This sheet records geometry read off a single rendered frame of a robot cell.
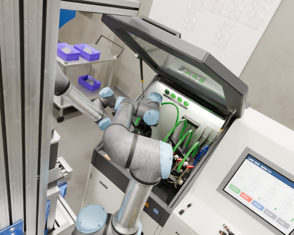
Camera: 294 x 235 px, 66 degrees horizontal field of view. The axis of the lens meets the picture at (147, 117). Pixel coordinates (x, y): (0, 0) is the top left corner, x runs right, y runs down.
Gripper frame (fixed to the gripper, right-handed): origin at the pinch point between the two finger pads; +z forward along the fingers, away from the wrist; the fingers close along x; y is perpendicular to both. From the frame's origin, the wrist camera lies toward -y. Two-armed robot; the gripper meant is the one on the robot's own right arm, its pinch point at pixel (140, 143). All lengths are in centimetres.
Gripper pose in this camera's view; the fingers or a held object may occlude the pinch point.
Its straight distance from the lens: 139.3
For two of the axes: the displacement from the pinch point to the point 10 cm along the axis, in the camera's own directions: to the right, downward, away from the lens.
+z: -2.8, 7.9, 5.4
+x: 7.6, 5.3, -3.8
